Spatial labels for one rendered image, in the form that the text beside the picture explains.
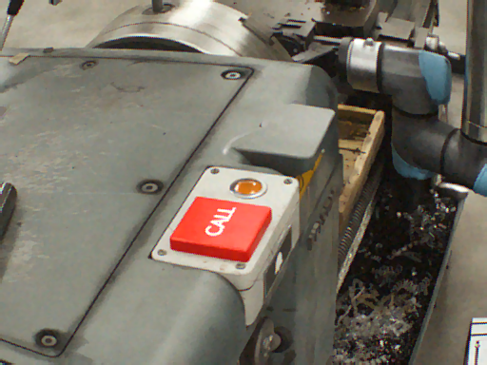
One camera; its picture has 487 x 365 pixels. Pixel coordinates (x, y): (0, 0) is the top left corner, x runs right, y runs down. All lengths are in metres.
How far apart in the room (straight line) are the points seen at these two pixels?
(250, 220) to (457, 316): 1.95
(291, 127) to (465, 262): 2.01
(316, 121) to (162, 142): 0.13
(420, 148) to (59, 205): 0.72
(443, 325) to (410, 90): 1.33
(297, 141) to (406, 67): 0.53
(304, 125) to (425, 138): 0.53
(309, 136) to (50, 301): 0.31
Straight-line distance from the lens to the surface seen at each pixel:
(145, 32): 1.23
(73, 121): 1.02
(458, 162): 1.46
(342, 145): 1.69
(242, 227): 0.83
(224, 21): 1.28
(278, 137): 0.96
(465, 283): 2.87
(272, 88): 1.04
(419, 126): 1.50
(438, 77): 1.46
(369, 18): 1.85
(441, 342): 2.66
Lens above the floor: 1.73
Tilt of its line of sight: 32 degrees down
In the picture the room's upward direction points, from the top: 2 degrees counter-clockwise
